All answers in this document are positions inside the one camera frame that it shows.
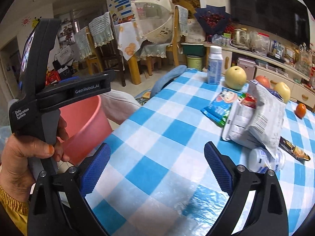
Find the large yellow pear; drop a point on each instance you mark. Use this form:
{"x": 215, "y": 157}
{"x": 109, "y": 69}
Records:
{"x": 235, "y": 78}

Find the large silver snack bag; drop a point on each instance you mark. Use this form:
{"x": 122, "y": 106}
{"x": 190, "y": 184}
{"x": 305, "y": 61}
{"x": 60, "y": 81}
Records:
{"x": 267, "y": 121}

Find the glass kettle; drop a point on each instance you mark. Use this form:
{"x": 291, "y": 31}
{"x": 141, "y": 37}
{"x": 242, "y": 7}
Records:
{"x": 240, "y": 37}

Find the dining table with cloth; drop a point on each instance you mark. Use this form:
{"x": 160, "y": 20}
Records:
{"x": 129, "y": 42}

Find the small yellow pear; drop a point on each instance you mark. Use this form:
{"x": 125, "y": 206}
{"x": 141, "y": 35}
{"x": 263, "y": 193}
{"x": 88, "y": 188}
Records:
{"x": 283, "y": 90}

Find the yellow sleeve forearm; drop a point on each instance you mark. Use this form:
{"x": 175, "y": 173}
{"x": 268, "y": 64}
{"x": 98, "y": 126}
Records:
{"x": 17, "y": 211}

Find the wooden chair lace cover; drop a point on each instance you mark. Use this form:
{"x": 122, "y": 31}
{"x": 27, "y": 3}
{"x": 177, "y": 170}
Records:
{"x": 180, "y": 18}

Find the green waste bin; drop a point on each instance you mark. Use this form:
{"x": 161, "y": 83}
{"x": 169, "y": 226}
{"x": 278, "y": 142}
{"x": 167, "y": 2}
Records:
{"x": 194, "y": 62}

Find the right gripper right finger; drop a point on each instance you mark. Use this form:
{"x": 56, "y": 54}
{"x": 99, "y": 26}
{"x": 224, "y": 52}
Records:
{"x": 236, "y": 181}

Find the mesh food cover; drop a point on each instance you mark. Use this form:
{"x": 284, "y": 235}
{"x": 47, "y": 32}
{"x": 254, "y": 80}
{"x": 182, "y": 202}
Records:
{"x": 154, "y": 19}

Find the black television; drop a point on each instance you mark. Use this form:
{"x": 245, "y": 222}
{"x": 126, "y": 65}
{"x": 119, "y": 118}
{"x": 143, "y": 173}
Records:
{"x": 286, "y": 18}

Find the blue chair cushion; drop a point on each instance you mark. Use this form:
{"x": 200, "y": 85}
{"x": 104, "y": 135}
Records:
{"x": 167, "y": 78}

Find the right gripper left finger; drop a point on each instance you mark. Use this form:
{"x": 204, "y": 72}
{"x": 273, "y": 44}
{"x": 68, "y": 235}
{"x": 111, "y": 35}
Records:
{"x": 77, "y": 182}

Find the blue checkered tablecloth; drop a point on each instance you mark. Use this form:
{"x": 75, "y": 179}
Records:
{"x": 157, "y": 181}

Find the dark blue flower bouquet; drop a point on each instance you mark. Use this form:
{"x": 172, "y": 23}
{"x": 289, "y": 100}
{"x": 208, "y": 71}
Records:
{"x": 214, "y": 20}

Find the grey white stool cushion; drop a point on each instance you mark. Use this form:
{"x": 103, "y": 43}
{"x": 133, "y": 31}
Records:
{"x": 118, "y": 106}

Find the small white yogurt bottle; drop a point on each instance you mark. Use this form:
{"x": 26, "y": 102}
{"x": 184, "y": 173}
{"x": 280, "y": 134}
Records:
{"x": 260, "y": 161}

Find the small orange tangerine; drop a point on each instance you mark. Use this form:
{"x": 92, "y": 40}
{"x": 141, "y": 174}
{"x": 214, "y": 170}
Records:
{"x": 300, "y": 110}

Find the dark wooden chair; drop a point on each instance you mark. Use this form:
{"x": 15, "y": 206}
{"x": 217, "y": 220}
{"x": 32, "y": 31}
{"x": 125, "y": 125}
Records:
{"x": 106, "y": 42}

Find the person's left hand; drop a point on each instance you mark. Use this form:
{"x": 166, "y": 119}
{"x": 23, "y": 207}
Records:
{"x": 16, "y": 178}

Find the white tv cabinet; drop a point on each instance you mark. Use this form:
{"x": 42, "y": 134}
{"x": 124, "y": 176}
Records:
{"x": 256, "y": 65}

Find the blue cartoon snack packet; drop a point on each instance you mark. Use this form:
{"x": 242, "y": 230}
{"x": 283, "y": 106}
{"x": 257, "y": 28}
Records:
{"x": 219, "y": 108}

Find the white blue milk bottle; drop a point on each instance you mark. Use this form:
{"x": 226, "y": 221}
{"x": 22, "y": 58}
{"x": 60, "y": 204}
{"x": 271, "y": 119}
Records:
{"x": 215, "y": 60}

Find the pink plastic basin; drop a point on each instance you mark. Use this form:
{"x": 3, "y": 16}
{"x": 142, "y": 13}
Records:
{"x": 87, "y": 127}

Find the red candy wrapper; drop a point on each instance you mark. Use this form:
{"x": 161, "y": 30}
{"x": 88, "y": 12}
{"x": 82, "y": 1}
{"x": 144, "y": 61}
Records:
{"x": 249, "y": 101}

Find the black orange snack wrapper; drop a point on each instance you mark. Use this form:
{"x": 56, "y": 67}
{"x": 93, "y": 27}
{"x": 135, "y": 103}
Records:
{"x": 293, "y": 150}

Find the cartoon floor mat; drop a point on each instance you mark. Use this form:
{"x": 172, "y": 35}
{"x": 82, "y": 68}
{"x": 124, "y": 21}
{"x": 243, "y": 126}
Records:
{"x": 143, "y": 97}

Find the red apple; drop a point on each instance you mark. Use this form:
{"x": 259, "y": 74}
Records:
{"x": 263, "y": 81}

